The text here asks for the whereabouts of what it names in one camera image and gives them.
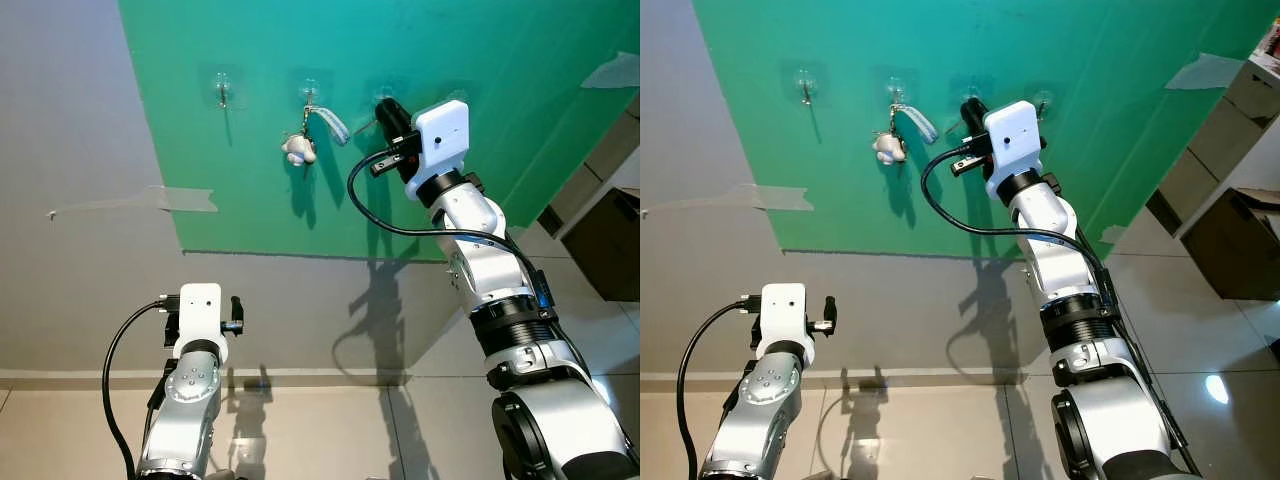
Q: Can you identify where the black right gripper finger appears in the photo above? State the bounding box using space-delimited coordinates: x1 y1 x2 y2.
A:
376 97 413 143
961 97 994 141

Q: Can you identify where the long clear tape strip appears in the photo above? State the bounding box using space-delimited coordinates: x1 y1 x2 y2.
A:
640 184 817 214
49 184 220 217

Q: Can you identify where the large open cardboard box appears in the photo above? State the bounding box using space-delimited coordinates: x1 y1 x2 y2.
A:
1179 188 1280 303
558 188 641 303

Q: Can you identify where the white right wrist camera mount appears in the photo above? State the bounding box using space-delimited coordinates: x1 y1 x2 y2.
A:
404 99 472 193
982 99 1042 197

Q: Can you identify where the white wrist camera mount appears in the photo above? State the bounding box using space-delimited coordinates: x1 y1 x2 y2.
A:
982 99 1042 197
759 282 808 361
404 99 472 193
177 283 224 361

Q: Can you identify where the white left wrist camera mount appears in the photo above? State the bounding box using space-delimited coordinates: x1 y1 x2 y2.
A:
759 282 808 361
177 283 224 361

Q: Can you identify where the white plush keychain with strap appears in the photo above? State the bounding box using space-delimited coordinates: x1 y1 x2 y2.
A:
871 95 942 167
280 95 353 168

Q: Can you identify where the green wall sheet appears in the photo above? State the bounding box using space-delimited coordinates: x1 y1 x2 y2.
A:
691 0 1280 258
117 0 641 264

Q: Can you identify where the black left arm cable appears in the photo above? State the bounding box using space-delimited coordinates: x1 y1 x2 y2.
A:
675 297 764 480
102 297 182 480

